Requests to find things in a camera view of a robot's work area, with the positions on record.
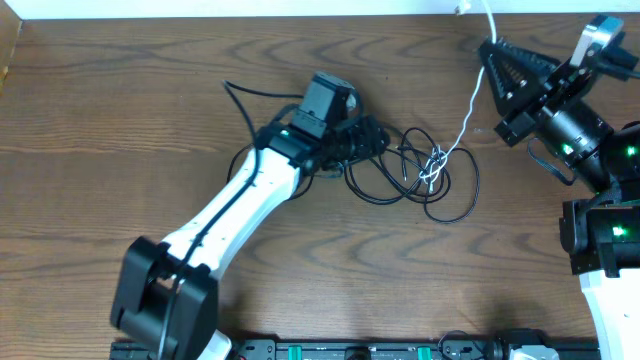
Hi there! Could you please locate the white usb cable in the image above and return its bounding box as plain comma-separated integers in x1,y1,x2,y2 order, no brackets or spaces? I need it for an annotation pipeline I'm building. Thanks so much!
418,0,499,194

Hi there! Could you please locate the black usb cable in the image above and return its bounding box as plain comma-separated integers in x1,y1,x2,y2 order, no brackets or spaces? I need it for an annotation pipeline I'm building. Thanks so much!
342,126,482,225

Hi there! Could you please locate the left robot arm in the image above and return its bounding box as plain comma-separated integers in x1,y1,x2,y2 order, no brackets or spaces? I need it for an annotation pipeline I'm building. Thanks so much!
110,71,390,359

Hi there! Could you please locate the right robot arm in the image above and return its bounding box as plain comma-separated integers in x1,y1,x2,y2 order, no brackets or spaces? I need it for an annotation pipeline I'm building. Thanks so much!
479,36,639,359

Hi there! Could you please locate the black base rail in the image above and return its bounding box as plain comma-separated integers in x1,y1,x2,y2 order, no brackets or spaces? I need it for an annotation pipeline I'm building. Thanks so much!
108,338,614,360

